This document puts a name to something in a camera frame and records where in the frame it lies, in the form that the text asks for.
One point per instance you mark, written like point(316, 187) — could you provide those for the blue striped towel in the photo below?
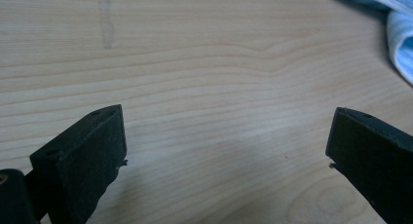
point(401, 39)

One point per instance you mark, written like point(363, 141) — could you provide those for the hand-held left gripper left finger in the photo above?
point(84, 159)

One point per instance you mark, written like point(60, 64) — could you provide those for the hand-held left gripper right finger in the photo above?
point(380, 159)

